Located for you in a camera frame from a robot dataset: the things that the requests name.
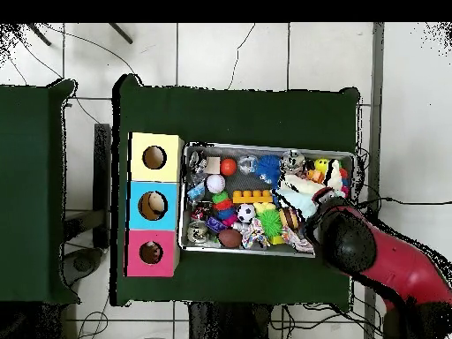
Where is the cream knitted cloth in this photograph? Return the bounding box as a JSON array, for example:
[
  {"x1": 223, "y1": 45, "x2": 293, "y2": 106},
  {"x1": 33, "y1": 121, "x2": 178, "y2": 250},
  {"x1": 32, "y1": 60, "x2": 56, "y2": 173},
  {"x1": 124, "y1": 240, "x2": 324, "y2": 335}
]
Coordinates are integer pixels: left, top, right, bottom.
[{"x1": 280, "y1": 158, "x2": 345, "y2": 199}]

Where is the mint green knitted cloth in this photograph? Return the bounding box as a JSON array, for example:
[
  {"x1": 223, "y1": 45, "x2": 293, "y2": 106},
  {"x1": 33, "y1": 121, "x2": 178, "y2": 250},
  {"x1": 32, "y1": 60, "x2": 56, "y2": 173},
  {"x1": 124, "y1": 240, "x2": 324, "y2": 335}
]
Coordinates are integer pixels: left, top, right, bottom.
[{"x1": 275, "y1": 188, "x2": 319, "y2": 220}]

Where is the wooden box with three holes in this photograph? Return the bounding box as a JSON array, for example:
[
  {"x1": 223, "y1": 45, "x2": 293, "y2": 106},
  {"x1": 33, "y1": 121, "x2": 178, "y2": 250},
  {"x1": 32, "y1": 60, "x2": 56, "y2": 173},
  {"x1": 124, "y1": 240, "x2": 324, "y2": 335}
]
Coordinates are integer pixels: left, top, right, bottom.
[{"x1": 123, "y1": 131, "x2": 185, "y2": 278}]

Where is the bright green spiky ball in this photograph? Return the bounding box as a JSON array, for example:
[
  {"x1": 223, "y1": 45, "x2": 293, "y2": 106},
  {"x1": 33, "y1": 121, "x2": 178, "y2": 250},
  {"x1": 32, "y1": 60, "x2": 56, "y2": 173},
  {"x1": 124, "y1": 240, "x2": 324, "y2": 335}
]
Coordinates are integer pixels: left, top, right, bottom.
[{"x1": 259, "y1": 209, "x2": 283, "y2": 238}]

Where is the blue spiky toy with eyes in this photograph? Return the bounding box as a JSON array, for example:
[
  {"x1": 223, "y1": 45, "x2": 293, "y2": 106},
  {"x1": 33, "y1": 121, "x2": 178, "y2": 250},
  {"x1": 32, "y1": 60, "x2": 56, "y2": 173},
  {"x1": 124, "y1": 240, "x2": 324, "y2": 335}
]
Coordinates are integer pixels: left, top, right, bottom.
[{"x1": 254, "y1": 154, "x2": 283, "y2": 186}]

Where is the long orange building brick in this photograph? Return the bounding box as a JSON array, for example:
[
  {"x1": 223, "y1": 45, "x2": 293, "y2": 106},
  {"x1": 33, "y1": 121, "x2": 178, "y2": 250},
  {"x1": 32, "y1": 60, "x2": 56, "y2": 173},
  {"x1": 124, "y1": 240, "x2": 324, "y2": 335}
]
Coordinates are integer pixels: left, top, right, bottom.
[{"x1": 231, "y1": 189, "x2": 274, "y2": 205}]

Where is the black and white soccer ball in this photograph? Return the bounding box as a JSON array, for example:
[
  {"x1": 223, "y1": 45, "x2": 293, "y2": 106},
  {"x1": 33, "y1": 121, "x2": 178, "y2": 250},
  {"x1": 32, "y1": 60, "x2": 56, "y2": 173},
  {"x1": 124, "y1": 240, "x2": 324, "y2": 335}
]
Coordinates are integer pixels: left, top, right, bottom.
[{"x1": 236, "y1": 203, "x2": 256, "y2": 224}]

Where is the orange ball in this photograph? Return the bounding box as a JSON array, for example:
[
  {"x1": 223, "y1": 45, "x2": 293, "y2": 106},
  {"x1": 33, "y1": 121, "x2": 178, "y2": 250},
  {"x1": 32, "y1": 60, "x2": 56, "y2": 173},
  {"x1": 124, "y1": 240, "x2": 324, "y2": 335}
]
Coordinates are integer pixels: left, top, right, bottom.
[{"x1": 220, "y1": 157, "x2": 238, "y2": 177}]

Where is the brown toy football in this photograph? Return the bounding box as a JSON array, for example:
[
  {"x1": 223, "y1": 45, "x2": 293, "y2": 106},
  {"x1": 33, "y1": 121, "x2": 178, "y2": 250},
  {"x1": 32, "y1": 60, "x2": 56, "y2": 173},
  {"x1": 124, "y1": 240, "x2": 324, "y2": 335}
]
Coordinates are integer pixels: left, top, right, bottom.
[{"x1": 217, "y1": 228, "x2": 244, "y2": 249}]

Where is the white baseball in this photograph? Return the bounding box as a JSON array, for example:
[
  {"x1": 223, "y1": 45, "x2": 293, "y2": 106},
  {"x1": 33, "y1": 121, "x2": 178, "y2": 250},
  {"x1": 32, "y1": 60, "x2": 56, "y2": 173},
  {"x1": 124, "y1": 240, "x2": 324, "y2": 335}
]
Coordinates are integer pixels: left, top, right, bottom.
[{"x1": 206, "y1": 173, "x2": 226, "y2": 194}]

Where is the dark green tablecloth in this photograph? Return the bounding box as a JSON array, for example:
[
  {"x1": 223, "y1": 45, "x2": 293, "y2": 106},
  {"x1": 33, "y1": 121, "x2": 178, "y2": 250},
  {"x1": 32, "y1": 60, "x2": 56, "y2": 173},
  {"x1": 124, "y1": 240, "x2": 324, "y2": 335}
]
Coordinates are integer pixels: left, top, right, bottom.
[
  {"x1": 0, "y1": 78, "x2": 81, "y2": 305},
  {"x1": 109, "y1": 73, "x2": 361, "y2": 312}
]

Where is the black upright panel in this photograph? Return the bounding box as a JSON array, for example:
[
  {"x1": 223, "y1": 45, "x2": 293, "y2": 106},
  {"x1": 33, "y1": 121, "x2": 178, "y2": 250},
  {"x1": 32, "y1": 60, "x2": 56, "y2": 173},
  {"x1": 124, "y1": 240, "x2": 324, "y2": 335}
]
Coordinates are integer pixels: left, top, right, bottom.
[{"x1": 93, "y1": 123, "x2": 112, "y2": 248}]

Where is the grey stand base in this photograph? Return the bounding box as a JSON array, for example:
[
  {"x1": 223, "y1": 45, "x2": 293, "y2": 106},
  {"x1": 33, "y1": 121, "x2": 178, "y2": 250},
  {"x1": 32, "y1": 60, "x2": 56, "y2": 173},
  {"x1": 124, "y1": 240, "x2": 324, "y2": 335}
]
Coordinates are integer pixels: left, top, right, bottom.
[{"x1": 62, "y1": 246, "x2": 105, "y2": 287}]

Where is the black stand leg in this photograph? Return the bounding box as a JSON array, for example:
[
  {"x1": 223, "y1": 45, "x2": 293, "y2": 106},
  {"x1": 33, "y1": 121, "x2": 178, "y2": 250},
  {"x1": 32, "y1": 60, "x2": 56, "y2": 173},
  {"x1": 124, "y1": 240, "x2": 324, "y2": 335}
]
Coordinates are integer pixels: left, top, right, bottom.
[
  {"x1": 27, "y1": 22, "x2": 52, "y2": 47},
  {"x1": 109, "y1": 22, "x2": 133, "y2": 45}
]

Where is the thin black cable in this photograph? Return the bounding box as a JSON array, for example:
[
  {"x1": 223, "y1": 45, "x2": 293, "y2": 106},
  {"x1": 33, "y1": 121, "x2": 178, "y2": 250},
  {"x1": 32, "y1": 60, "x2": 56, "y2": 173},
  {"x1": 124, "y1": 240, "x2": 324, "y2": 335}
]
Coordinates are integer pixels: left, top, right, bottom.
[
  {"x1": 227, "y1": 22, "x2": 256, "y2": 90},
  {"x1": 358, "y1": 196, "x2": 452, "y2": 207}
]

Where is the shallow wire mesh bin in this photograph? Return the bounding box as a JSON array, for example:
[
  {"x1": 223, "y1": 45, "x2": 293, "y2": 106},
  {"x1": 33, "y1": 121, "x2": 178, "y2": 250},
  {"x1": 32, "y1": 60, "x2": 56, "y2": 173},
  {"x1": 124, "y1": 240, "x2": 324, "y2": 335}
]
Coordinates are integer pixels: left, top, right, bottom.
[{"x1": 177, "y1": 142, "x2": 356, "y2": 258}]

